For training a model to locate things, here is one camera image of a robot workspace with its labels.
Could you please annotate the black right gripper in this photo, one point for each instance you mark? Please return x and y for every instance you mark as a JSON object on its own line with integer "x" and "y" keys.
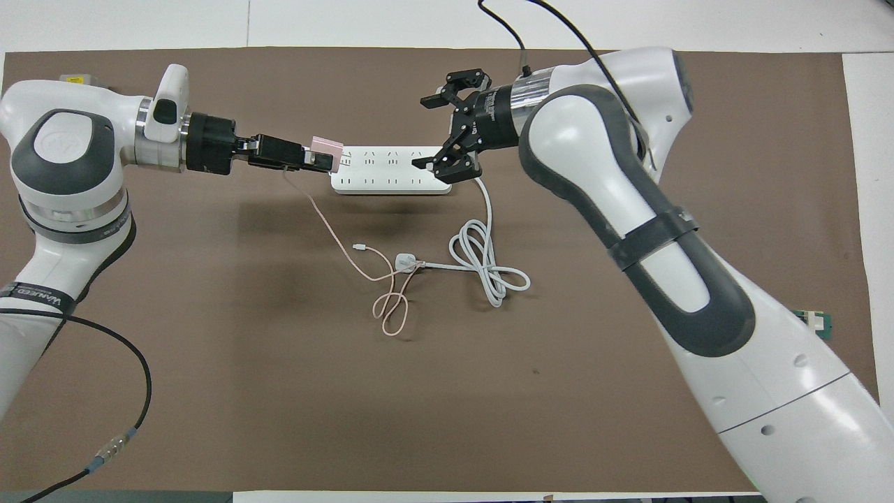
{"x": 489, "y": 119}

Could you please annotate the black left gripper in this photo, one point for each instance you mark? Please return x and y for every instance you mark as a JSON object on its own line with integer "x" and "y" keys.
{"x": 209, "y": 143}

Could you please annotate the pink charger block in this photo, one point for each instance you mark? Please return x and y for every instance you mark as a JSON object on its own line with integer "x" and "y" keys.
{"x": 327, "y": 147}

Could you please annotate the white power strip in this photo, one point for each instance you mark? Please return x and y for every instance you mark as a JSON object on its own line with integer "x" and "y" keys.
{"x": 384, "y": 171}

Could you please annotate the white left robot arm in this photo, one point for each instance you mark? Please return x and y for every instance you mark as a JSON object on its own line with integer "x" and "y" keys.
{"x": 63, "y": 181}

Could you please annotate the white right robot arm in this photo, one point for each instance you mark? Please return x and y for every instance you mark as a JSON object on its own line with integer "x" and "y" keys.
{"x": 698, "y": 279}

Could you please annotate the white power strip plug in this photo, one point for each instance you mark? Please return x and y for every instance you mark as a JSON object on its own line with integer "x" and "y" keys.
{"x": 406, "y": 263}

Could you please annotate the brown table mat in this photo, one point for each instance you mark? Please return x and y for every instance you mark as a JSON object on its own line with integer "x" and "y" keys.
{"x": 279, "y": 384}

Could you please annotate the grey push-button switch box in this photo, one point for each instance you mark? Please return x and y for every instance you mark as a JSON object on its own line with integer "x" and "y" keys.
{"x": 77, "y": 80}

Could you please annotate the green knife switch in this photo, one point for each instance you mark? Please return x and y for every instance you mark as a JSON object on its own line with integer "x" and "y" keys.
{"x": 821, "y": 325}

